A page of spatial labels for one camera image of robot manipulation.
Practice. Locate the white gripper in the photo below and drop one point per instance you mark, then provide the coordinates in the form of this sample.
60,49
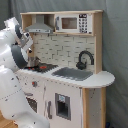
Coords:
26,42

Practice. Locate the small metal pot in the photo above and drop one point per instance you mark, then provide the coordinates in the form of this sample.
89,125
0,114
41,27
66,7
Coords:
33,61

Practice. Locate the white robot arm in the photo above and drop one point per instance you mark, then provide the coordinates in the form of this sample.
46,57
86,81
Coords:
15,44

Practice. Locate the wooden toy kitchen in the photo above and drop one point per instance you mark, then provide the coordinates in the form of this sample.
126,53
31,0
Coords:
63,49

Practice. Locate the grey range hood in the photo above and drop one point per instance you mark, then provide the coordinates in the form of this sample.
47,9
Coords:
40,25

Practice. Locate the black stove top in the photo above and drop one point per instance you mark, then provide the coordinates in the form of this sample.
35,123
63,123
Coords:
42,67

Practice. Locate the red left knob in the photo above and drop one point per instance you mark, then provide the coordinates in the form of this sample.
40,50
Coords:
34,84

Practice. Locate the grey toy sink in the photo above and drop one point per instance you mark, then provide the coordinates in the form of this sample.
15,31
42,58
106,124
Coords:
73,74

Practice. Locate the oven door with window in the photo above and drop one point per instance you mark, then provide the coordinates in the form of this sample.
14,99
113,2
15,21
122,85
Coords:
32,102

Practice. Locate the toy microwave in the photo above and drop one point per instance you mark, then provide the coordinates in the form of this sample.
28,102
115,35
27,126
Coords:
74,23

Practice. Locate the black toy faucet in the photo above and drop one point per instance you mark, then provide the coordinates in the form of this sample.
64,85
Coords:
82,64

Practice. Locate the cabinet door with dispenser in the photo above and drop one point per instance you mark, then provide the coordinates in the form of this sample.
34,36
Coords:
64,108

